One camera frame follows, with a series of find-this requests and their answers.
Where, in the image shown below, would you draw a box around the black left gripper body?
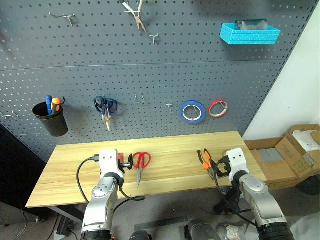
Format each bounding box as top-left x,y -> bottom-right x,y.
117,152 -> 130,173

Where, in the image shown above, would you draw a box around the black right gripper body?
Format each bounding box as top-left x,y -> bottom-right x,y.
215,156 -> 233,180

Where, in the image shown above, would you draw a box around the grey metal pegboard wall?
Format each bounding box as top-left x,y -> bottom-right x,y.
0,0 -> 318,163

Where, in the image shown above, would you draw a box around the orange black pliers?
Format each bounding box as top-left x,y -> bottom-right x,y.
197,148 -> 217,180

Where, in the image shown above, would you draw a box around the black table leg foot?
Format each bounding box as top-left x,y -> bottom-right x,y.
213,185 -> 244,215

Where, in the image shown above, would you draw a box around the grey foam block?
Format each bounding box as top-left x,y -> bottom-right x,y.
255,147 -> 286,164

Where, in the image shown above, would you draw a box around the large flat cardboard box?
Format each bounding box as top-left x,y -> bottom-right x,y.
243,136 -> 320,192

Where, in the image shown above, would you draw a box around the red tape roll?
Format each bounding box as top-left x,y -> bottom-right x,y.
207,99 -> 229,119

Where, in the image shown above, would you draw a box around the dark rounded shape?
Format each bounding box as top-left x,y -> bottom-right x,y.
183,219 -> 222,240
129,229 -> 153,240

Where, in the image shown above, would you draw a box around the blue tape roll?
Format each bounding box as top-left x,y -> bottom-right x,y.
178,100 -> 207,125

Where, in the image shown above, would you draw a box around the open cardboard box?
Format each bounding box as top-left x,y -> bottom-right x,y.
274,123 -> 320,178

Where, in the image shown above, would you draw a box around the black plastic cup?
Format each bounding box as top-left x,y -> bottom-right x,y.
32,99 -> 69,137

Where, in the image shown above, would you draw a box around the black power strip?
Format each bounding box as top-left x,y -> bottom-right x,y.
55,216 -> 76,236

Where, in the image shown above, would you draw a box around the white plastic bag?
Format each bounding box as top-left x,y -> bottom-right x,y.
291,129 -> 320,152

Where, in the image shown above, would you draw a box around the blue plastic bin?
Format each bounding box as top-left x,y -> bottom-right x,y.
219,22 -> 282,46

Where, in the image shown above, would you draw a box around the clear packet in bin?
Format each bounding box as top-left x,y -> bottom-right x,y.
235,19 -> 268,31

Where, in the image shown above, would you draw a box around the red handled scissors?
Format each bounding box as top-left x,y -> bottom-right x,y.
131,151 -> 152,189

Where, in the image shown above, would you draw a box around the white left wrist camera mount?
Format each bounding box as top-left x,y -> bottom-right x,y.
98,148 -> 125,179

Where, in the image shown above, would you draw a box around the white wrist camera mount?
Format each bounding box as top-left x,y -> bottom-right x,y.
98,148 -> 125,179
224,147 -> 250,176

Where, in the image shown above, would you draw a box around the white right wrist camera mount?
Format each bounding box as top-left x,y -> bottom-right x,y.
224,147 -> 250,176

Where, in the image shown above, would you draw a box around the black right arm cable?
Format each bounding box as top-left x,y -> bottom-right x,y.
213,161 -> 257,227

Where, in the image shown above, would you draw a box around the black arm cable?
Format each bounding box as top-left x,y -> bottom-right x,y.
75,154 -> 146,204
213,161 -> 257,227

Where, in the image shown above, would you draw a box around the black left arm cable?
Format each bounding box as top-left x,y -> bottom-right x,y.
75,154 -> 146,204

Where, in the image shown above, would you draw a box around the blue handled scissors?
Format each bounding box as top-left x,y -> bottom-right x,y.
93,95 -> 119,133

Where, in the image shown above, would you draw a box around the grey table frame bar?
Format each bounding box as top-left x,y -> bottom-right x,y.
46,204 -> 86,225

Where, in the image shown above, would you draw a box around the orange handled screwdriver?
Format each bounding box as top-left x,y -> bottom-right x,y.
50,97 -> 63,115

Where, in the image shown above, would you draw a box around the blue handled screwdriver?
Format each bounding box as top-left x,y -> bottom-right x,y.
45,95 -> 54,116

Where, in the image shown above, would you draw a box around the white handled needle-nose pliers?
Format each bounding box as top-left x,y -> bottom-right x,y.
119,0 -> 148,35

